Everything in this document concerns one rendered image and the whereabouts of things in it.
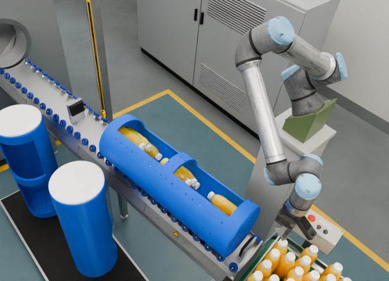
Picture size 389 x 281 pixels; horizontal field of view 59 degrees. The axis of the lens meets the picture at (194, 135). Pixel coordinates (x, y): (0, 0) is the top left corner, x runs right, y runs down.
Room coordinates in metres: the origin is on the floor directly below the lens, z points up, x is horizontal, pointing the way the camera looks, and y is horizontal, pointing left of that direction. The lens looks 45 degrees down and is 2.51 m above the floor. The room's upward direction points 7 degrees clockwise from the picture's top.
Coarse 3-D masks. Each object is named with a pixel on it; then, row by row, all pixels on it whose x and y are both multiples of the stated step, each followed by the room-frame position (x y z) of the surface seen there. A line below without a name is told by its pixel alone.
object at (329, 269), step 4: (332, 264) 0.74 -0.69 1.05; (328, 268) 0.72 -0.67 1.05; (332, 268) 0.71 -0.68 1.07; (324, 272) 0.72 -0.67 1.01; (328, 272) 0.70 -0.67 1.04; (332, 272) 0.70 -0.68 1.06; (336, 272) 0.70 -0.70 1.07; (340, 272) 0.70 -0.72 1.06; (320, 276) 0.72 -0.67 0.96; (324, 276) 0.68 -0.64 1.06; (336, 276) 0.69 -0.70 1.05; (320, 280) 0.66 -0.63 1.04; (324, 280) 0.66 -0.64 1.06; (336, 280) 0.68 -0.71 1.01; (340, 280) 0.67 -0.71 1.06
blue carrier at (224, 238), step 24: (120, 120) 1.31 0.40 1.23; (120, 144) 1.18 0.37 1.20; (120, 168) 1.11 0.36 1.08; (144, 168) 1.05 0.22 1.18; (168, 168) 1.04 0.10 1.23; (192, 168) 1.18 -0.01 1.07; (168, 192) 0.94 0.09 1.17; (192, 192) 0.92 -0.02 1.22; (216, 192) 1.07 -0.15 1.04; (192, 216) 0.84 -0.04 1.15; (216, 216) 0.82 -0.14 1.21; (240, 216) 0.82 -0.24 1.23; (216, 240) 0.74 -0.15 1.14; (240, 240) 0.82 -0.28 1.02
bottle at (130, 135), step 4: (120, 128) 1.32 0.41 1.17; (124, 128) 1.32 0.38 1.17; (120, 132) 1.29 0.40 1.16; (124, 132) 1.29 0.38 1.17; (128, 132) 1.29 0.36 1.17; (132, 132) 1.30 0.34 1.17; (128, 136) 1.26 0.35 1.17; (132, 136) 1.26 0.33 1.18; (136, 136) 1.27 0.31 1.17; (132, 140) 1.24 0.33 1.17; (136, 140) 1.24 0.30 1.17; (140, 140) 1.25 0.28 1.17; (136, 144) 1.23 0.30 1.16
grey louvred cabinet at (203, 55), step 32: (160, 0) 3.62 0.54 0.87; (192, 0) 3.29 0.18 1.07; (224, 0) 3.00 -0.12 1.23; (256, 0) 2.77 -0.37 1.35; (288, 0) 2.62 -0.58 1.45; (320, 0) 2.70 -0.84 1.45; (160, 32) 3.62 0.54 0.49; (192, 32) 3.26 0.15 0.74; (224, 32) 2.97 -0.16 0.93; (320, 32) 2.74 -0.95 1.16; (160, 64) 3.67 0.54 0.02; (192, 64) 3.23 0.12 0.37; (224, 64) 2.92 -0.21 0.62; (288, 64) 2.49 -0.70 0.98; (224, 96) 2.87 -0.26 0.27; (288, 96) 2.62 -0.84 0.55; (256, 128) 2.54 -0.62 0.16
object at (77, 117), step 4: (76, 100) 1.60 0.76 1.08; (80, 100) 1.61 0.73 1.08; (68, 104) 1.56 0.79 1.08; (72, 104) 1.56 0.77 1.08; (76, 104) 1.57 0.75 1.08; (80, 104) 1.59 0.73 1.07; (68, 108) 1.54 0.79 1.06; (72, 108) 1.54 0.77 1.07; (76, 108) 1.56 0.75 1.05; (80, 108) 1.59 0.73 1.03; (68, 112) 1.55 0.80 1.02; (72, 112) 1.54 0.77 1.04; (76, 112) 1.56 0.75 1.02; (80, 112) 1.58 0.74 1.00; (84, 112) 1.62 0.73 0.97; (72, 116) 1.55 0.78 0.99; (76, 116) 1.57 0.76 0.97; (80, 116) 1.59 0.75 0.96; (84, 116) 1.61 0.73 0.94; (72, 120) 1.54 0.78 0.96; (76, 120) 1.57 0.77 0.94
